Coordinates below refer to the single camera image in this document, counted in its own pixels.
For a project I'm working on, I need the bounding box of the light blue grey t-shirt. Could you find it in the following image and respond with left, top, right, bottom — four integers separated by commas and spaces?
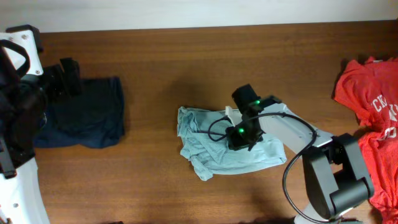
177, 107, 287, 181

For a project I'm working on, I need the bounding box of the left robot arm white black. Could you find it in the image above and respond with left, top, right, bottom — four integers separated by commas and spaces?
1, 40, 83, 223

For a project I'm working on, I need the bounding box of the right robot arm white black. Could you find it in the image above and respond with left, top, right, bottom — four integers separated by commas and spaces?
225, 85, 374, 223

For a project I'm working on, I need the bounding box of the folded dark navy garment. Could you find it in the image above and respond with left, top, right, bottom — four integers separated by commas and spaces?
34, 77, 125, 149

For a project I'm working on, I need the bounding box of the red t-shirt white print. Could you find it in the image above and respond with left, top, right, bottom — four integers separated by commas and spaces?
333, 57, 397, 223

